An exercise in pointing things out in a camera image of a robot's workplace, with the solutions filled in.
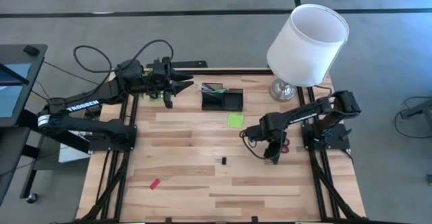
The black computer mouse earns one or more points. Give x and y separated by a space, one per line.
31 50

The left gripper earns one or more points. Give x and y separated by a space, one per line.
160 77

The green plant in white pot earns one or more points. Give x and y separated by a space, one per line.
152 97

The desk monitor screen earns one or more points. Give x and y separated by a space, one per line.
13 92

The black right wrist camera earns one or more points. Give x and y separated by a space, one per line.
276 156

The red eraser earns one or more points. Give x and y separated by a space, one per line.
155 183

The black bracket bar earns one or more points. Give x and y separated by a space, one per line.
192 64

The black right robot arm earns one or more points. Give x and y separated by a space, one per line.
303 114

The black binder clip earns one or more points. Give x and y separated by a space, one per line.
223 160

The green sticky note pad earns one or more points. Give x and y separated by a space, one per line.
235 120

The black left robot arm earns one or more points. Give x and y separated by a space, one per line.
84 104

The white shade silver table lamp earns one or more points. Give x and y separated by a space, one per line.
303 48

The white box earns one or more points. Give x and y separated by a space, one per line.
72 154

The black equipment stand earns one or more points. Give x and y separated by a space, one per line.
422 109

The black mesh desk organizer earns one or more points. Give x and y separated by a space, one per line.
234 102

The black aluminium table frame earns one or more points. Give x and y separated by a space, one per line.
219 71

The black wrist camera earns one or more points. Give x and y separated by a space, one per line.
168 100
276 156

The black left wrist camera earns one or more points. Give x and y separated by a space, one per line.
168 100

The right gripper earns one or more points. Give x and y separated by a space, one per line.
274 136

